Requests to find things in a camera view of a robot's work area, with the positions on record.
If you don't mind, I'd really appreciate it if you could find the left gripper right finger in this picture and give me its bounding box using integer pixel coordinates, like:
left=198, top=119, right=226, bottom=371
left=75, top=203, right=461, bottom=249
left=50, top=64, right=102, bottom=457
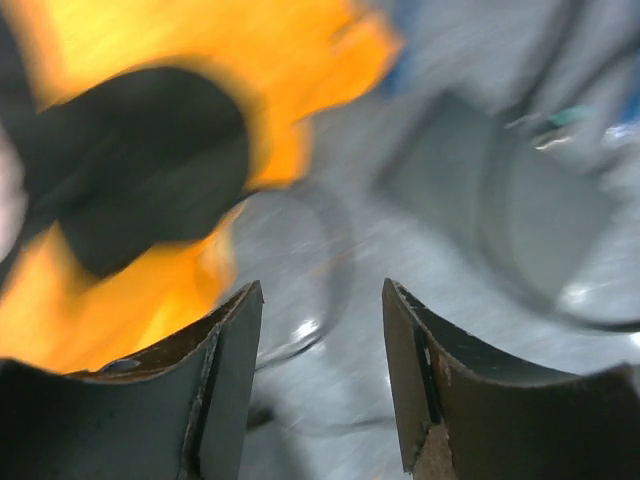
left=382, top=279, right=639, bottom=479

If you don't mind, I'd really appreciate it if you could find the orange Mickey Mouse pillow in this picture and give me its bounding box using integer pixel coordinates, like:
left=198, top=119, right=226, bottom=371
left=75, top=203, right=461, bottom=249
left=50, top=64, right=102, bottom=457
left=1, top=1, right=401, bottom=374

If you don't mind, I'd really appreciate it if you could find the black network switch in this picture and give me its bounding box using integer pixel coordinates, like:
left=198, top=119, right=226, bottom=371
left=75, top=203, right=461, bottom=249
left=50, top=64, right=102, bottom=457
left=378, top=91, right=621, bottom=312

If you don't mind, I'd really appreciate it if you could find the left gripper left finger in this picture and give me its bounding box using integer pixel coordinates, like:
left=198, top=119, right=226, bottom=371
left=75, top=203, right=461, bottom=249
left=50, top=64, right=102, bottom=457
left=1, top=282, right=263, bottom=479

